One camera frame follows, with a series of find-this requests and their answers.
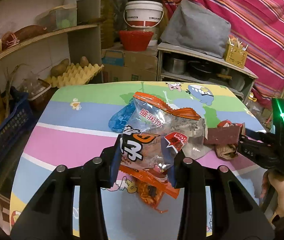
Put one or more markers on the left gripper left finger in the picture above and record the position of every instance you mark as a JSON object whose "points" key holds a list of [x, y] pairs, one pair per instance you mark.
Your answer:
{"points": [[48, 215]]}

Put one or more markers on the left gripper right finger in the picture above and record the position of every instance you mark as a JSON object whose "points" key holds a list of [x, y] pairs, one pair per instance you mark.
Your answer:
{"points": [[215, 203]]}

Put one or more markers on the maroon scouring pad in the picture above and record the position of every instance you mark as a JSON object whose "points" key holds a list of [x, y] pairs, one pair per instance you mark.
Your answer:
{"points": [[223, 135]]}

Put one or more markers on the red snack wrapper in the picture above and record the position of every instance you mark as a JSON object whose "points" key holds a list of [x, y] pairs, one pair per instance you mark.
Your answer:
{"points": [[228, 123]]}

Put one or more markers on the orange patterned snack bag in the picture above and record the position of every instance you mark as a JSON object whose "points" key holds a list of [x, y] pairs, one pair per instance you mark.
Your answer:
{"points": [[151, 188]]}

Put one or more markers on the crumpled brown paper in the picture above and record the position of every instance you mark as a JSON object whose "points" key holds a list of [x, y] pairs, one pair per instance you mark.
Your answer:
{"points": [[226, 152]]}

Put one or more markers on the dark blue plastic crate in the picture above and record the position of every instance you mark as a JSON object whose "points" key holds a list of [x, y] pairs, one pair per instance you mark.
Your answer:
{"points": [[18, 121]]}

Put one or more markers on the colourful cartoon tablecloth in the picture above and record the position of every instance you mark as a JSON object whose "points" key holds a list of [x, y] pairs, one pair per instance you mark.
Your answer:
{"points": [[73, 129]]}

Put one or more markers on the yellow utensil holder box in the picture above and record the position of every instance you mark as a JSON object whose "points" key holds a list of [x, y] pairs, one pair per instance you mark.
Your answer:
{"points": [[236, 52]]}

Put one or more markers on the blue plastic shoe cover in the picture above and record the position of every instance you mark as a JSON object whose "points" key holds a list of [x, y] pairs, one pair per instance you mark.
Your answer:
{"points": [[119, 120]]}

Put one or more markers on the striped red curtain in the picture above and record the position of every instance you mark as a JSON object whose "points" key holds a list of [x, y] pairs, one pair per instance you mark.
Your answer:
{"points": [[259, 24]]}

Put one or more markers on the wooden low cabinet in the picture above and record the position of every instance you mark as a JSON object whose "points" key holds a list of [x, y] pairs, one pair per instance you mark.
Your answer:
{"points": [[184, 65]]}

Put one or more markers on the yellow egg tray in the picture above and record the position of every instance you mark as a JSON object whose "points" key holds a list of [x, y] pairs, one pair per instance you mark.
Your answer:
{"points": [[75, 75]]}

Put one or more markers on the grey fabric cover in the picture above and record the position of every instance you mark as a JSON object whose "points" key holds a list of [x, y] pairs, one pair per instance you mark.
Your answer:
{"points": [[194, 27]]}

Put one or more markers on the cardboard box under basket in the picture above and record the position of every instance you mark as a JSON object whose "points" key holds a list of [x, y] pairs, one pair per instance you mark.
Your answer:
{"points": [[122, 65]]}

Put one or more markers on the red plastic basket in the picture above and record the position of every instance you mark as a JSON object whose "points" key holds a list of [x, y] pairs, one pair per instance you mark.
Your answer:
{"points": [[135, 40]]}

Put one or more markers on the white plastic bucket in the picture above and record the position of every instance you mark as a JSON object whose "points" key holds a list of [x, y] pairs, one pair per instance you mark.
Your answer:
{"points": [[143, 14]]}

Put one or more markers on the clear plastic container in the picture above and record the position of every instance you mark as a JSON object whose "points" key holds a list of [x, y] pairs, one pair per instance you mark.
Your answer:
{"points": [[61, 17]]}

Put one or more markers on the wooden wall shelf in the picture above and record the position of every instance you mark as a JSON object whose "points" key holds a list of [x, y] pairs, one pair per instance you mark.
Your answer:
{"points": [[39, 54]]}

